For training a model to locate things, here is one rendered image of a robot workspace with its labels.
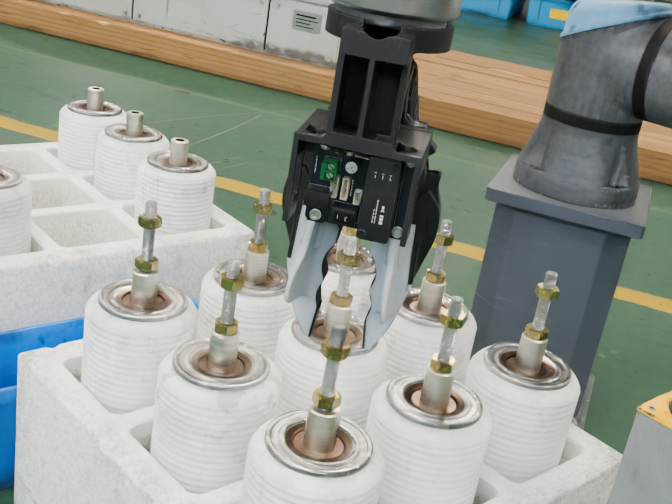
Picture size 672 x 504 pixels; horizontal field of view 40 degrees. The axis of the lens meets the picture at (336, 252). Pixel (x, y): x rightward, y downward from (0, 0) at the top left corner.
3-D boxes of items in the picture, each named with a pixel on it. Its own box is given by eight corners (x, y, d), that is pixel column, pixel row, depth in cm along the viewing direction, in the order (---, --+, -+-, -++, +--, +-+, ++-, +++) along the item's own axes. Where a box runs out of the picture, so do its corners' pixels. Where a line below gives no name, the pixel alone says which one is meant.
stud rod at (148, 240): (146, 287, 78) (153, 204, 75) (136, 284, 79) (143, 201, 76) (153, 284, 79) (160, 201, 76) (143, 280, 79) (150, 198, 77)
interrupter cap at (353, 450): (313, 495, 59) (315, 486, 59) (241, 436, 64) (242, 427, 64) (394, 459, 64) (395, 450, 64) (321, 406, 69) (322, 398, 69)
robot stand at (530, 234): (467, 345, 137) (513, 152, 126) (592, 384, 132) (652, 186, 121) (436, 403, 121) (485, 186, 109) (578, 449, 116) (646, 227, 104)
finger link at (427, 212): (360, 282, 58) (363, 148, 55) (364, 271, 60) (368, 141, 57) (434, 288, 58) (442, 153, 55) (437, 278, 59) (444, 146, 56)
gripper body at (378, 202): (274, 231, 52) (304, 13, 47) (307, 187, 60) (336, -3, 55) (408, 260, 51) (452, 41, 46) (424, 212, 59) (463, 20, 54)
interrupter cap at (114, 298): (161, 280, 85) (162, 273, 84) (203, 316, 79) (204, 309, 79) (83, 292, 80) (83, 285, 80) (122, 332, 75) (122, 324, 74)
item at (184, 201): (179, 273, 128) (191, 148, 121) (215, 303, 122) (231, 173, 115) (115, 284, 122) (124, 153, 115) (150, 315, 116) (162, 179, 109)
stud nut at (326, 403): (327, 414, 62) (329, 403, 61) (307, 403, 62) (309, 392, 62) (344, 403, 63) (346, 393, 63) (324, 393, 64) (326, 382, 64)
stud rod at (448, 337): (442, 383, 72) (462, 295, 69) (445, 389, 71) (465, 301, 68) (429, 382, 72) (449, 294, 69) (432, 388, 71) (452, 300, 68)
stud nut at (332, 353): (336, 364, 60) (338, 353, 60) (315, 354, 61) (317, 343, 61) (353, 355, 62) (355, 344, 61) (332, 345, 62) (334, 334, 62)
